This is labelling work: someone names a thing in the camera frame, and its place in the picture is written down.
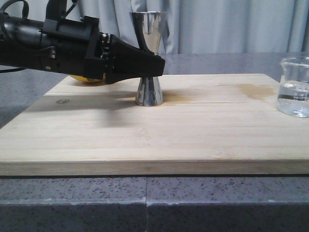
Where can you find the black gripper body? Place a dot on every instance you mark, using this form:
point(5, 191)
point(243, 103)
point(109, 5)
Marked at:
point(77, 48)

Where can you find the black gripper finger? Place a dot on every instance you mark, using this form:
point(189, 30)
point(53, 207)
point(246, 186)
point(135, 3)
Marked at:
point(143, 27)
point(124, 61)

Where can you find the steel double jigger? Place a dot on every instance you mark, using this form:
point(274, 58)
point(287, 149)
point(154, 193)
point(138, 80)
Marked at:
point(149, 90)

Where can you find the clear glass beaker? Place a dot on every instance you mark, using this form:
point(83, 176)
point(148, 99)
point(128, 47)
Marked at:
point(293, 95)

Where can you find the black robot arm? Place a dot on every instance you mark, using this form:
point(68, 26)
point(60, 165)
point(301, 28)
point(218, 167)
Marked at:
point(20, 42)

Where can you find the yellow lemon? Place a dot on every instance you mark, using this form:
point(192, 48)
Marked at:
point(86, 80)

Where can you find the grey curtain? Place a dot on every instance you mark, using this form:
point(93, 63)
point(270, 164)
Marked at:
point(210, 26)

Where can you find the wooden cutting board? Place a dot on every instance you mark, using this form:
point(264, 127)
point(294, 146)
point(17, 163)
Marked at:
point(208, 124)

